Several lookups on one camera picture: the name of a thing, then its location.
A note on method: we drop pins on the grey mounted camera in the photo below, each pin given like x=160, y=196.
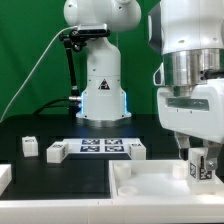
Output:
x=93, y=30

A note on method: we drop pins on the white square tabletop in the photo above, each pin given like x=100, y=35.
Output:
x=150, y=178

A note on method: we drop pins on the white sheet with markers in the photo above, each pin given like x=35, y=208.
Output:
x=101, y=145

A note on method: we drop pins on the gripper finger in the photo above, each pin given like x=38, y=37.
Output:
x=212, y=151
x=183, y=144

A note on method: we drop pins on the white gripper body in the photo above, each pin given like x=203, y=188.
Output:
x=200, y=115

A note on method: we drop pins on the white fence left rail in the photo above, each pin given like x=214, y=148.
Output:
x=5, y=176

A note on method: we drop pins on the white fence rail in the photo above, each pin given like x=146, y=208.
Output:
x=5, y=176
x=208, y=210

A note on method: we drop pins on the white fence front rail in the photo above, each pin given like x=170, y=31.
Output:
x=208, y=210

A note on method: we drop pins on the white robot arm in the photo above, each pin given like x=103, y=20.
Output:
x=188, y=35

